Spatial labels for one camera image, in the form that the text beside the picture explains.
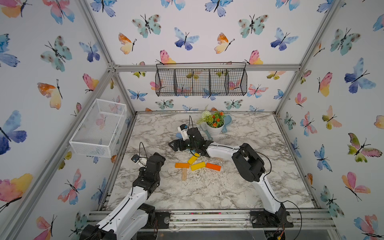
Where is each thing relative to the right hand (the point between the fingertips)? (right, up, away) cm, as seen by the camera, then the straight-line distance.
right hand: (173, 141), depth 91 cm
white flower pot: (+27, +5, +13) cm, 30 cm away
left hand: (-9, -8, -5) cm, 13 cm away
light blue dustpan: (+38, +14, +27) cm, 48 cm away
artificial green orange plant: (+26, +13, +5) cm, 30 cm away
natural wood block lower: (+7, -19, -3) cm, 20 cm away
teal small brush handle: (+22, +3, +17) cm, 28 cm away
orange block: (+5, -15, +3) cm, 16 cm away
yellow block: (+11, -12, +4) cm, 17 cm away
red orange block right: (+24, -15, 0) cm, 28 cm away
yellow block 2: (+14, -15, 0) cm, 21 cm away
